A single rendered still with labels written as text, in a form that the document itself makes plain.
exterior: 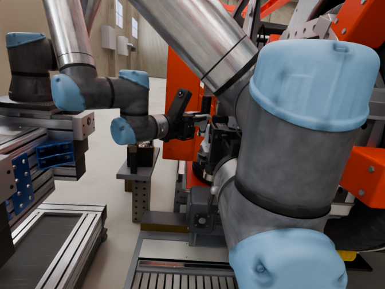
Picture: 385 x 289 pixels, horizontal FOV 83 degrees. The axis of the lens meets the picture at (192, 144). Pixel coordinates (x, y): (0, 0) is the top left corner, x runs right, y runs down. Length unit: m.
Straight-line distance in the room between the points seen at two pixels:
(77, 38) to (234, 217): 0.48
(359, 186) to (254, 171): 0.29
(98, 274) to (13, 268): 0.36
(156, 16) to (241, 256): 0.24
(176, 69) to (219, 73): 0.80
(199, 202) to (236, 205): 0.86
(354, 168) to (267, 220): 0.29
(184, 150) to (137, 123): 0.58
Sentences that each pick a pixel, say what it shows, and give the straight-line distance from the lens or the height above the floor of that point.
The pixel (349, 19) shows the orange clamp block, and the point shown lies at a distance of 0.53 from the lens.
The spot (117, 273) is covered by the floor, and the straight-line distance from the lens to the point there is 1.30.
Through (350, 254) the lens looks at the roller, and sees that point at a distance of 0.84.
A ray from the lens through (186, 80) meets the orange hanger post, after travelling 1.05.
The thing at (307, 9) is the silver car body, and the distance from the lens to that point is 1.04.
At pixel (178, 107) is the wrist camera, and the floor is 0.87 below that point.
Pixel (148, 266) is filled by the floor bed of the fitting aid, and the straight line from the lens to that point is 1.21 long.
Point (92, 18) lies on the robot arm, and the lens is 0.88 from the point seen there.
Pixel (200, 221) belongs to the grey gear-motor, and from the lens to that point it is 1.08.
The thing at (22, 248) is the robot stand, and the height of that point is 0.21.
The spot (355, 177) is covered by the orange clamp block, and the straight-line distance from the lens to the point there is 0.44.
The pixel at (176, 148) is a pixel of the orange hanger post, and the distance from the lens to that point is 1.12.
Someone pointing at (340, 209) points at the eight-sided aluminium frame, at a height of 0.75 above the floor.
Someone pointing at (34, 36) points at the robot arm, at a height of 1.03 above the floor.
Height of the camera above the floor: 0.98
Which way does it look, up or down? 19 degrees down
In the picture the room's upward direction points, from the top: 6 degrees clockwise
